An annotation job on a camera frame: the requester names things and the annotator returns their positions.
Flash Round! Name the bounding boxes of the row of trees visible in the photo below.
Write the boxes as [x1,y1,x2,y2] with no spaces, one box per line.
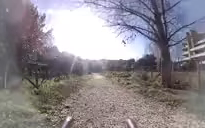
[89,54,159,73]
[0,0,91,90]

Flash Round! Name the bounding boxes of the gravel path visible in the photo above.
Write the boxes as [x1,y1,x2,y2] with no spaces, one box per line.
[48,73,205,128]

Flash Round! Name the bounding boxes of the large bare tree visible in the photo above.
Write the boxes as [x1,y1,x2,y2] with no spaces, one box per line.
[83,0,205,89]

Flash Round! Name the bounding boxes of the robot's own part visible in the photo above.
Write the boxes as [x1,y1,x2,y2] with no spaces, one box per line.
[61,116,74,128]
[124,118,138,128]

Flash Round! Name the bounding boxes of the grass and scrub ground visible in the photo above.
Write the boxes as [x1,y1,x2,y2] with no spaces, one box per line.
[0,73,91,128]
[103,69,205,118]

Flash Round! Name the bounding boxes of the pole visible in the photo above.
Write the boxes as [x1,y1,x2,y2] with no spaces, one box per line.
[197,59,203,91]

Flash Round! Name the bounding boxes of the building with pale balconies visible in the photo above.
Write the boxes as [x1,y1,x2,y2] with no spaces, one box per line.
[180,29,205,72]

